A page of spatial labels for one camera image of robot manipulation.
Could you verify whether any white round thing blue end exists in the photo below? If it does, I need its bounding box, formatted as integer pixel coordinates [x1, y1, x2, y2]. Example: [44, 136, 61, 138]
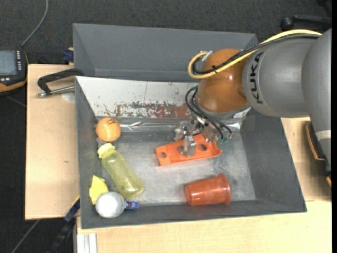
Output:
[95, 191, 140, 219]

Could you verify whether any brown cardboard board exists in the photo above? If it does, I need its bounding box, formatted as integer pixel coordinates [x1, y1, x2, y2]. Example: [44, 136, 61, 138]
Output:
[25, 63, 81, 220]

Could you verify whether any red plastic cup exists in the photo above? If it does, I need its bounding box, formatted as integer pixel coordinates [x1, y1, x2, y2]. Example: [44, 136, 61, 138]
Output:
[184, 173, 232, 207]

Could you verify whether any grey metal bin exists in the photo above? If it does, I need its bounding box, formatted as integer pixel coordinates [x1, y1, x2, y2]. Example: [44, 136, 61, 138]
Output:
[72, 23, 308, 229]

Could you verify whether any orange block with holes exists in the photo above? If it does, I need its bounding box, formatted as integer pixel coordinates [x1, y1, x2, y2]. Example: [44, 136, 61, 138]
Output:
[154, 132, 223, 167]

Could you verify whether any orange tennis ball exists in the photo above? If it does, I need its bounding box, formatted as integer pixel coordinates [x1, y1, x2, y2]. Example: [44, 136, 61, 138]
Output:
[95, 116, 122, 143]

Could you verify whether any yellow toy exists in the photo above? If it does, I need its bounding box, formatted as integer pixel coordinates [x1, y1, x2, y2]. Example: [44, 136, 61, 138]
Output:
[88, 174, 110, 206]

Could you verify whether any yellow clear plastic bottle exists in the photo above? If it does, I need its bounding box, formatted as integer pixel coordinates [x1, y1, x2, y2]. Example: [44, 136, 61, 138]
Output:
[96, 142, 145, 201]

